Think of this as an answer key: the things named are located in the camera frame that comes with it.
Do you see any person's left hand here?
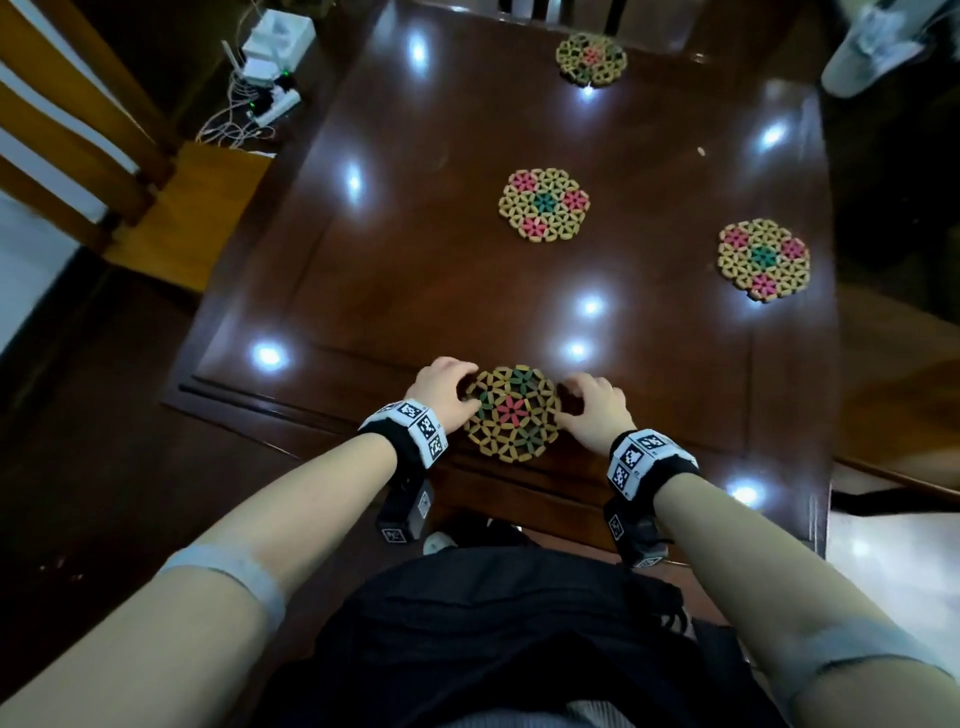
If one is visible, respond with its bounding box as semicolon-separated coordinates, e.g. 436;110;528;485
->
404;356;483;436

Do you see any person's right hand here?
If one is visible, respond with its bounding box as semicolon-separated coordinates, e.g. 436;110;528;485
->
553;372;639;459

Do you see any coaster with green centre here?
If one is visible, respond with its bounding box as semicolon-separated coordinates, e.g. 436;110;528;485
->
497;167;592;244
716;218;813;304

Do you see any coaster with red centre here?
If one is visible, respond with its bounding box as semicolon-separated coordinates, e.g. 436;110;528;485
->
554;32;629;89

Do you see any person's left forearm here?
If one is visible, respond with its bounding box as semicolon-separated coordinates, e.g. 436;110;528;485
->
0;432;399;728

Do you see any person's right forearm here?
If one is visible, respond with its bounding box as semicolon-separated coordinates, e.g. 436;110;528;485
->
653;472;960;728

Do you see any black wristband with white markers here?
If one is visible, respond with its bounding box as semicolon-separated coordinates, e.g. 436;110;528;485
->
605;427;703;519
356;398;450;489

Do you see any dark wooden table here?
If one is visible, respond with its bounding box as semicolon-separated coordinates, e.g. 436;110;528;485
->
159;0;841;560

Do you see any black front bag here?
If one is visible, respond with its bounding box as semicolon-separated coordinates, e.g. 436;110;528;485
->
247;545;789;728

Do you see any light wooden chair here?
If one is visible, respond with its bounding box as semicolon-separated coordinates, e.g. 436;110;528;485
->
0;0;273;295

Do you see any white power strip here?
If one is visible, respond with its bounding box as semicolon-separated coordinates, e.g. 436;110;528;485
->
249;83;303;127

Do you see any white router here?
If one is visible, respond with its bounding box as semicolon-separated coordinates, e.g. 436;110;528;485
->
221;38;286;88

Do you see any white box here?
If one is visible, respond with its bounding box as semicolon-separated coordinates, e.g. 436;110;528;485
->
241;8;317;67

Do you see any tangle of white cables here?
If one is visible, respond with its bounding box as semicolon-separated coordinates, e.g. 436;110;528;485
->
194;71;280;155

